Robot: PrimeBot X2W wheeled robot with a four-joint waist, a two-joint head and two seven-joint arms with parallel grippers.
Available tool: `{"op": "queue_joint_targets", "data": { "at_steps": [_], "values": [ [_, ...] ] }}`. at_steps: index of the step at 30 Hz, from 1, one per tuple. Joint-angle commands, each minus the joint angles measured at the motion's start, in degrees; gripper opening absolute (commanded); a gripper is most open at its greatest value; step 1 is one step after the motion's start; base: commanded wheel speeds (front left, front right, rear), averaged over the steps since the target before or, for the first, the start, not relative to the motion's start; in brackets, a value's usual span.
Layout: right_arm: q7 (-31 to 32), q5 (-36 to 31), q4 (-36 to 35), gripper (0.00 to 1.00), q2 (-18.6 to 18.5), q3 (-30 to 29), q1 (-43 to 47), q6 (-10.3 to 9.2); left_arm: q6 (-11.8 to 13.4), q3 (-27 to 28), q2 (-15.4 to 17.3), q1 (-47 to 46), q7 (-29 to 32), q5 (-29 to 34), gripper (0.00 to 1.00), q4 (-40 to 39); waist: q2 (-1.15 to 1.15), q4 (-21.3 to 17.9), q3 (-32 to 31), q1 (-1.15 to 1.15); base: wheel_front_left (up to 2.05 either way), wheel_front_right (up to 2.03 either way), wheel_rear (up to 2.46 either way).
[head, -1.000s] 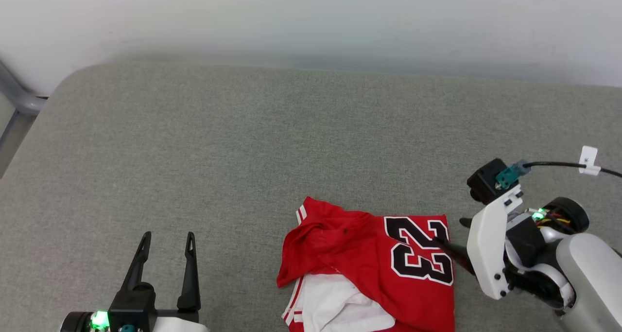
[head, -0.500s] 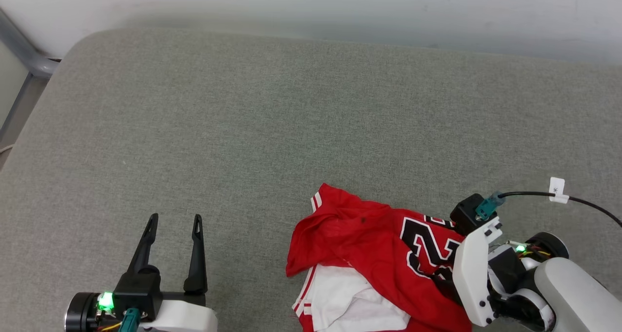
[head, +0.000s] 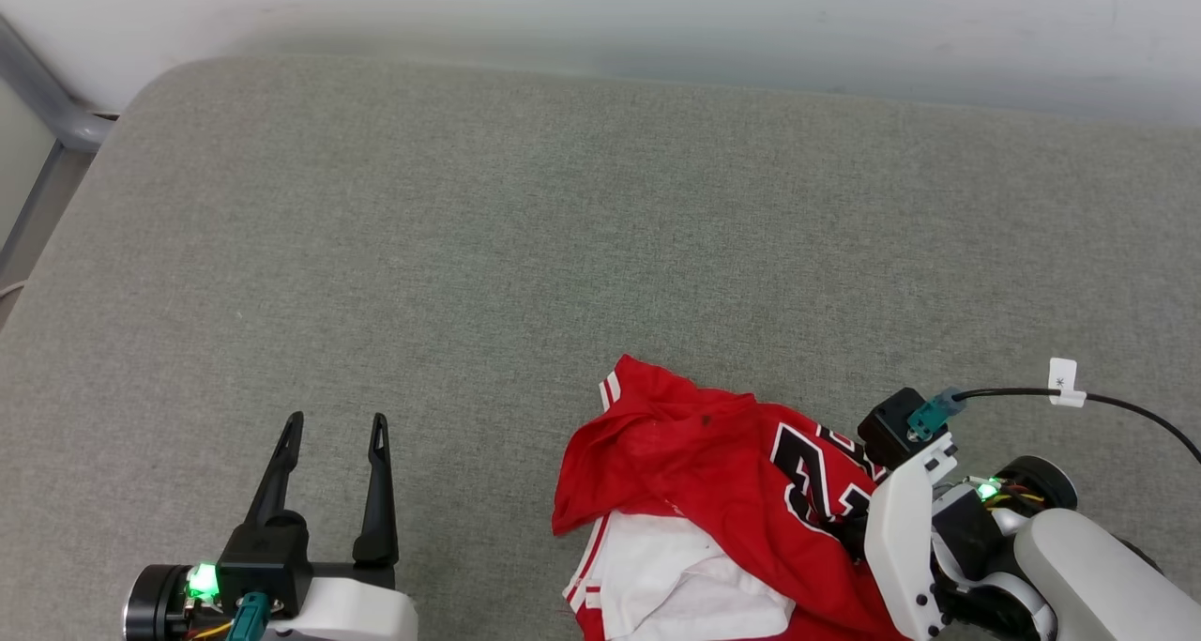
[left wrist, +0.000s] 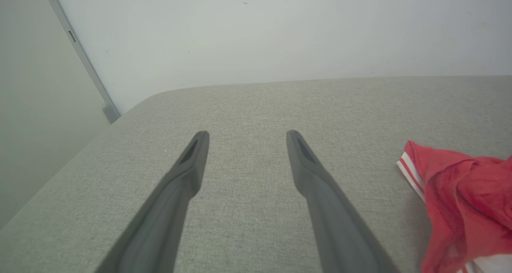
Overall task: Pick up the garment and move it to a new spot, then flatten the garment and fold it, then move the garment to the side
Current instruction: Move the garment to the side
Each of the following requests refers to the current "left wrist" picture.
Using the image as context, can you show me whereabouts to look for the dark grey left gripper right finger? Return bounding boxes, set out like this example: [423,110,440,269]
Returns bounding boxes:
[286,130,400,273]

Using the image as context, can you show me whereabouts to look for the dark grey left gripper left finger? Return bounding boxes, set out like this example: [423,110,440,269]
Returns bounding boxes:
[94,131,210,273]

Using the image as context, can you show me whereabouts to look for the red basketball jersey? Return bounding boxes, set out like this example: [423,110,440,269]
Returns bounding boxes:
[396,140,512,273]

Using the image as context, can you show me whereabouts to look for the grey metal wall strip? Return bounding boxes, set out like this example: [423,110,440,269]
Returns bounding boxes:
[41,0,121,124]

